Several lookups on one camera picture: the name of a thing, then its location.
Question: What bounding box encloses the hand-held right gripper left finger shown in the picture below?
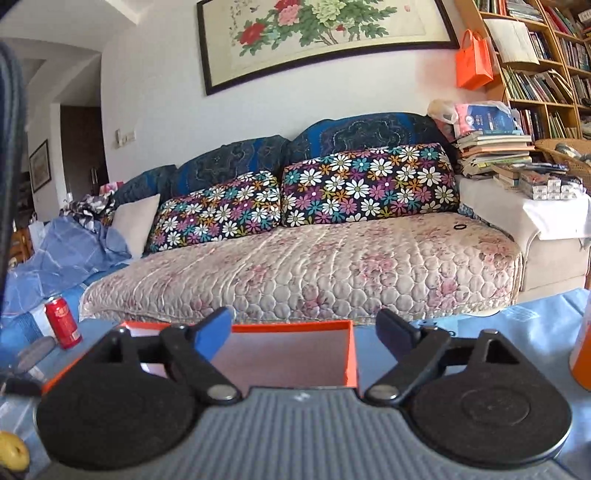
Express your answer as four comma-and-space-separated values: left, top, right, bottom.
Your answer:
99, 307, 242, 407

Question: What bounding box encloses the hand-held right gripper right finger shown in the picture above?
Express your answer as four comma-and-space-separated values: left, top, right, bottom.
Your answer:
365, 309, 522, 406

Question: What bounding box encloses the wicker chair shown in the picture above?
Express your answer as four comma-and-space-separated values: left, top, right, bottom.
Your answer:
536, 137, 591, 185

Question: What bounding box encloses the white plastic bag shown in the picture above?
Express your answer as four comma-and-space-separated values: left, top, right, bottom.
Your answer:
427, 98, 522, 137

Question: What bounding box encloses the orange paper bag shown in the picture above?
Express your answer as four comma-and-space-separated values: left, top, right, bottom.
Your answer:
456, 29, 495, 90

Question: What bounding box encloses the blue patterned cushion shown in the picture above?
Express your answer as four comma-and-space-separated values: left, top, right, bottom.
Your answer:
288, 112, 455, 160
173, 135, 291, 195
113, 165, 178, 208

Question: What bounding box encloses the small framed picture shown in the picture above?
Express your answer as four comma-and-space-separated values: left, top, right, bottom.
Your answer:
28, 139, 51, 192

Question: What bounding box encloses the black white patterned cloth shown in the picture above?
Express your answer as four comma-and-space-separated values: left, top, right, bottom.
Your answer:
62, 189, 116, 227

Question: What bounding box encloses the blue printed tablecloth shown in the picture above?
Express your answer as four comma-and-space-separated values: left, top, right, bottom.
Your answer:
0, 286, 591, 462

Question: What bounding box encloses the sofa with quilted cover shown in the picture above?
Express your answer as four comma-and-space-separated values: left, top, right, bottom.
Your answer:
78, 111, 591, 326

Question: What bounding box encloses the white pillow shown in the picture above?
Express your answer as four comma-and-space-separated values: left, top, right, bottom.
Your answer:
111, 194, 161, 259

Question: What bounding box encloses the light blue cloth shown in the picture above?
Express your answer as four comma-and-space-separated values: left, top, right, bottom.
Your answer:
2, 217, 132, 315

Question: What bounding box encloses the stack of books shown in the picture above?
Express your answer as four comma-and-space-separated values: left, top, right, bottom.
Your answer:
455, 131, 546, 185

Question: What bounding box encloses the floral cushion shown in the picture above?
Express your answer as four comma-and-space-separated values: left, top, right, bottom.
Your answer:
280, 143, 461, 228
144, 171, 283, 254

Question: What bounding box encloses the blue white packet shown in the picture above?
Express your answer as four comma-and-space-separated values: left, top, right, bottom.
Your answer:
455, 102, 518, 134

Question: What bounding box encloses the red drink can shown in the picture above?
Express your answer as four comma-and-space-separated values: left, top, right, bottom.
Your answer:
44, 296, 84, 350

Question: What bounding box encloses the grey oval case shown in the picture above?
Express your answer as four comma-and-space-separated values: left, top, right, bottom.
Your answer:
16, 336, 56, 370

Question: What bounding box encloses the orange cardboard box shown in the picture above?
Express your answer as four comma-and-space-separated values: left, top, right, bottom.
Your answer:
41, 322, 358, 395

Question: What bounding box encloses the wooden bookshelf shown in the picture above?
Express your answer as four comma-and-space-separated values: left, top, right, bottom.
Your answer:
455, 0, 591, 144

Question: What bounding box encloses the framed flower painting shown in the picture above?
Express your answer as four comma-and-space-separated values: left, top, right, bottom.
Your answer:
196, 0, 461, 97

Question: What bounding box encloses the stack of white packets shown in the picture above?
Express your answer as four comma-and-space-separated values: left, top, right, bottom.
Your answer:
519, 168, 587, 201

